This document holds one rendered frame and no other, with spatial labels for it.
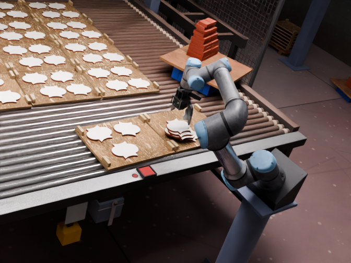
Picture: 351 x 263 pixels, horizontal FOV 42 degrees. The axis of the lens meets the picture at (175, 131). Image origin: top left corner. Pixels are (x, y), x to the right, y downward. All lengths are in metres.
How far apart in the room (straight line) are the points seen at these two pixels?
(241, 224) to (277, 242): 1.07
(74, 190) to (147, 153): 0.47
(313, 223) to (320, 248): 0.27
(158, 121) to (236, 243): 0.81
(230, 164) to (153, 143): 0.51
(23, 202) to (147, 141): 0.76
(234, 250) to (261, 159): 0.66
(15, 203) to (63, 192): 0.21
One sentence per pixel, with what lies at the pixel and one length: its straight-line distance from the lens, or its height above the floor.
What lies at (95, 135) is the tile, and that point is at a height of 0.95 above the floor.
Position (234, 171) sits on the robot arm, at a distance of 2.17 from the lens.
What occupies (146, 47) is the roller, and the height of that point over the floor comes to 0.92.
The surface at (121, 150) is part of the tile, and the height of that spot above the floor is 0.95.
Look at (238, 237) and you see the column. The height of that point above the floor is 0.58.
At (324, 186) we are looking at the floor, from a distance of 4.42.
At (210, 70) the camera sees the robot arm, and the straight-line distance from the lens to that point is 2.21.
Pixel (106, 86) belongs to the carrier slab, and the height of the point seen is 0.94.
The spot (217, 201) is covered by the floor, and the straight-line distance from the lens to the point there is 3.70.
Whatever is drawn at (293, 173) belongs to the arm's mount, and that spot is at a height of 1.04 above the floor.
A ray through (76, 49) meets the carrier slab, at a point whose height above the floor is 0.95.
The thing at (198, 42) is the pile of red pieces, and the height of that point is 1.16.
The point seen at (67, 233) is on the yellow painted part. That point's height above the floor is 0.70.
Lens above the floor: 2.32
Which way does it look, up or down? 32 degrees down
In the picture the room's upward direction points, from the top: 17 degrees clockwise
